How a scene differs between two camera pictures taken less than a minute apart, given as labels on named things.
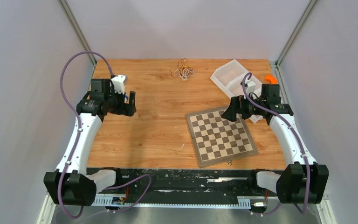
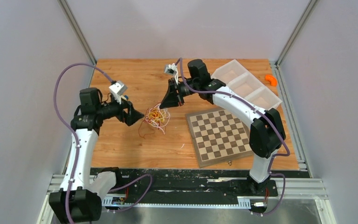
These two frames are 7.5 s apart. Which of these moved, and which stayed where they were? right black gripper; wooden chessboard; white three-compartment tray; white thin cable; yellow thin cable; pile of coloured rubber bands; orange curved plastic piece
Moved: pile of coloured rubber bands; yellow thin cable; right black gripper; white thin cable
Stayed: white three-compartment tray; orange curved plastic piece; wooden chessboard
